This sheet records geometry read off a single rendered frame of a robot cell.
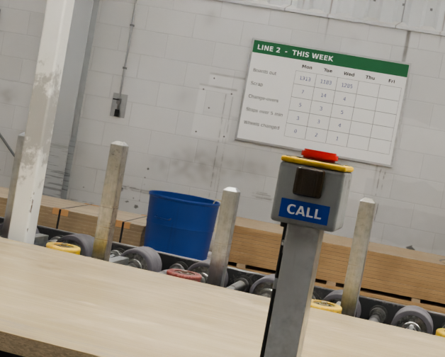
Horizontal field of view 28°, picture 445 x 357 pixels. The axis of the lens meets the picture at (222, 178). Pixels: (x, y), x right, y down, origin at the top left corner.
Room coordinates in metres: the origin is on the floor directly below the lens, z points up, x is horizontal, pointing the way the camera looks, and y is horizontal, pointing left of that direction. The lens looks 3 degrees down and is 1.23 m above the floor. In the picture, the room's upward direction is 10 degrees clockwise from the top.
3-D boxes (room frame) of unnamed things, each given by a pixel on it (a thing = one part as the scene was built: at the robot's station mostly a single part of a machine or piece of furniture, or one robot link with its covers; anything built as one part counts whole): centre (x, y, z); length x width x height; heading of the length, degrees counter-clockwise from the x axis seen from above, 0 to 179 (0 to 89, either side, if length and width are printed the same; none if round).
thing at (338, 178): (0.96, -0.10, 1.18); 0.07 x 0.07 x 0.08; 75
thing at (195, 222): (6.65, 0.24, 0.36); 0.59 x 0.57 x 0.73; 172
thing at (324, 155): (0.96, -0.10, 1.22); 0.04 x 0.04 x 0.02
